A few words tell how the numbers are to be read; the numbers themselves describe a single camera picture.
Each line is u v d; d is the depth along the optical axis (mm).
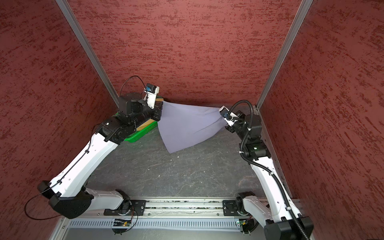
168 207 758
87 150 415
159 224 775
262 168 464
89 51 875
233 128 634
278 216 380
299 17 743
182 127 755
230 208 744
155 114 584
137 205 749
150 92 539
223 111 577
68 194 379
